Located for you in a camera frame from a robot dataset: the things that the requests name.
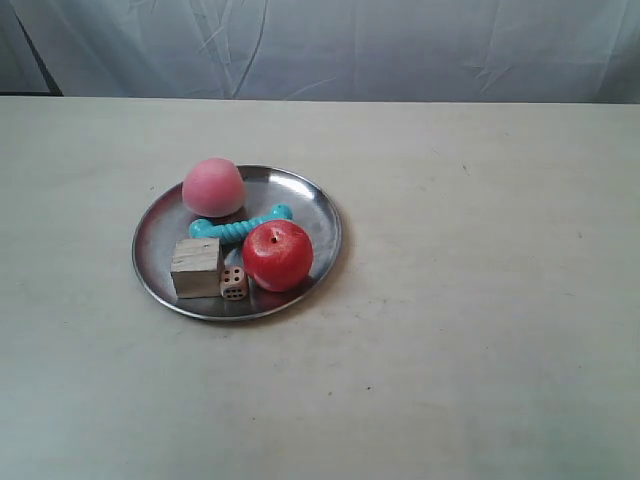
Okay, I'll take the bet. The round metal plate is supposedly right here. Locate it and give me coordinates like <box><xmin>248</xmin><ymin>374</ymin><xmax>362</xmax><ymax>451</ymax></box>
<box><xmin>132</xmin><ymin>165</ymin><xmax>343</xmax><ymax>322</ymax></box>

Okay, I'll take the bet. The white backdrop cloth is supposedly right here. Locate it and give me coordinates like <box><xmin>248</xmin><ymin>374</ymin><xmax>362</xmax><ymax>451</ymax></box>
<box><xmin>1</xmin><ymin>1</ymin><xmax>639</xmax><ymax>103</ymax></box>

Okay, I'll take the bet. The red apple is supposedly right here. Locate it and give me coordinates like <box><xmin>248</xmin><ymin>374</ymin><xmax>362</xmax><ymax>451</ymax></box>
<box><xmin>242</xmin><ymin>219</ymin><xmax>314</xmax><ymax>292</ymax></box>

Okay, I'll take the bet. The wooden cube block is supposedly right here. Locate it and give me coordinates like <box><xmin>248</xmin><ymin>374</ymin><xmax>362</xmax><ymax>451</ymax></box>
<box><xmin>170</xmin><ymin>238</ymin><xmax>224</xmax><ymax>299</ymax></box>

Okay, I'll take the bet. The small wooden die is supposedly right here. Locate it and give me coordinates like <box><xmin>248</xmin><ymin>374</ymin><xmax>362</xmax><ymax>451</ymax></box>
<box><xmin>219</xmin><ymin>265</ymin><xmax>249</xmax><ymax>301</ymax></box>

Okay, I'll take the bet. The pink peach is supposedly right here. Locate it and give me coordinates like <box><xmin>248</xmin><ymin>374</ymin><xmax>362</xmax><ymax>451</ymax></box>
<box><xmin>182</xmin><ymin>157</ymin><xmax>246</xmax><ymax>218</ymax></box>

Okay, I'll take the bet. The turquoise bone toy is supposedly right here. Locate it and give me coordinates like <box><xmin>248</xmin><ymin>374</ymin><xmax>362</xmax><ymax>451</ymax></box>
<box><xmin>188</xmin><ymin>204</ymin><xmax>293</xmax><ymax>245</ymax></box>

